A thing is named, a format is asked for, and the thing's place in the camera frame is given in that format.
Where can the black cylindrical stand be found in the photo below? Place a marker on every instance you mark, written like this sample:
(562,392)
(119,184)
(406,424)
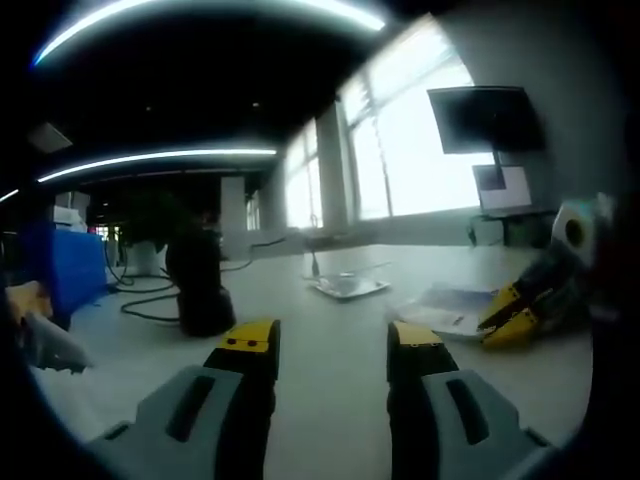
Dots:
(200,290)

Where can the white table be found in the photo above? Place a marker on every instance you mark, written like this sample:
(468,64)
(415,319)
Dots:
(330,360)

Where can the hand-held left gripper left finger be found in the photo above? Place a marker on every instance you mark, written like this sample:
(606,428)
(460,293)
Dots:
(170,435)

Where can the pale grey object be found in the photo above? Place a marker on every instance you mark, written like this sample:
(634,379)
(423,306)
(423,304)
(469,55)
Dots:
(57,345)

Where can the black wall monitor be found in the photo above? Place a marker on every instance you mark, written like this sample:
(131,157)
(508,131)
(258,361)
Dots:
(485,120)

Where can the white cardboard boxes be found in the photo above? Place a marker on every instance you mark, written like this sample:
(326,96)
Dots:
(72,212)

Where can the open laptop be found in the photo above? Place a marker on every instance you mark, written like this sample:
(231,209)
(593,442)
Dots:
(515,187)

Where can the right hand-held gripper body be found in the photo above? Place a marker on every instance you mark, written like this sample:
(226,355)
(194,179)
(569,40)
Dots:
(575,235)

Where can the blue plastic box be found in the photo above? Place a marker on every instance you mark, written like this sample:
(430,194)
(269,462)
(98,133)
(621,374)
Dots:
(75,270)

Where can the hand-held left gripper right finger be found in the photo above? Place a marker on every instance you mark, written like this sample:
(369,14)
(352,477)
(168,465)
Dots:
(445,440)

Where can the ceiling air vent panel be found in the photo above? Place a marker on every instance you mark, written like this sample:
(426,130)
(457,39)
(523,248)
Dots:
(50,137)

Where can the large window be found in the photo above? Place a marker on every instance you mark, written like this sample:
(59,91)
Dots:
(425,165)

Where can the long ceiling light strip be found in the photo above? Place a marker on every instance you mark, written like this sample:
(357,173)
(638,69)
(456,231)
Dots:
(55,45)

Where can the yellow box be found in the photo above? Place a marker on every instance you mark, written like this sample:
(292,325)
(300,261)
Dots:
(30,300)

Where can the short ceiling light strip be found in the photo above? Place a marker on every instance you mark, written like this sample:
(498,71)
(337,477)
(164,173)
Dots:
(9,196)

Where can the potted green plant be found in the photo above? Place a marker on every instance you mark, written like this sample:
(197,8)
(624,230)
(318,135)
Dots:
(145,255)

